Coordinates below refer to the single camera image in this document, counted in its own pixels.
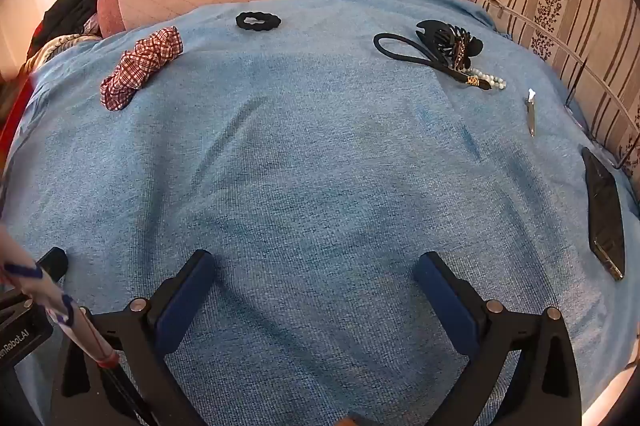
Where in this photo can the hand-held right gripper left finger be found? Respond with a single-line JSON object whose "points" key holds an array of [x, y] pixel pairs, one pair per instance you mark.
{"points": [[186, 301]]}

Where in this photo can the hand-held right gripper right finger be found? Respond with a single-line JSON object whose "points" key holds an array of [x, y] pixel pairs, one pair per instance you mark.
{"points": [[445, 301]]}

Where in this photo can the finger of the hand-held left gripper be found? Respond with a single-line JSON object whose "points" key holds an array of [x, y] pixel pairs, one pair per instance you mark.
{"points": [[52, 262]]}

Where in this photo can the black phone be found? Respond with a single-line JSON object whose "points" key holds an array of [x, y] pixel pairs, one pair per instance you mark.
{"points": [[602, 211]]}

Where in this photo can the blue blanket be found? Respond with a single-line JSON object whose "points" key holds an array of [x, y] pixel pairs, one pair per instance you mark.
{"points": [[310, 166]]}

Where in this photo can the silver hair clip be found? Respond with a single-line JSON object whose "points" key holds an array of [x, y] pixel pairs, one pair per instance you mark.
{"points": [[531, 116]]}

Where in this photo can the red checked scrunchie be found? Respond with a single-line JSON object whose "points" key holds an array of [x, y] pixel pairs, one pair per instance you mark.
{"points": [[135, 71]]}

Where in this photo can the tan patterned cloth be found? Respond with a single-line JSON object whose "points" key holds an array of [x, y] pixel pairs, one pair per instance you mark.
{"points": [[60, 46]]}

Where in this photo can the dark clothes pile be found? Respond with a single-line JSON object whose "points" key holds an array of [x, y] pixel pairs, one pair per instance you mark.
{"points": [[70, 13]]}

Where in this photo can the black claw hair clip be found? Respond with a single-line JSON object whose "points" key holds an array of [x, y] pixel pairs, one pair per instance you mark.
{"points": [[435, 33]]}

